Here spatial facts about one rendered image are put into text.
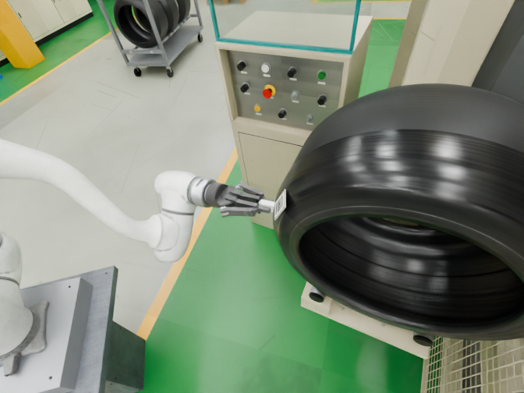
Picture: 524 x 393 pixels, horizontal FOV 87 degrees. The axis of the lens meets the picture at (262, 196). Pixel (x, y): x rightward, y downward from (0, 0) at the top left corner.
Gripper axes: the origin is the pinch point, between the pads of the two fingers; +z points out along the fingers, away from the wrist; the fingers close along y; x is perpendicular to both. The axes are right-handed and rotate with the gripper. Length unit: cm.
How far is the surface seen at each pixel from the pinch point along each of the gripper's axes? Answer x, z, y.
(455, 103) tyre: -28.3, 34.9, 6.1
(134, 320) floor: 99, -100, -34
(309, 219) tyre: -14.7, 16.1, -11.7
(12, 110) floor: 52, -430, 101
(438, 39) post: -30, 31, 26
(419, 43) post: -29.9, 27.9, 25.8
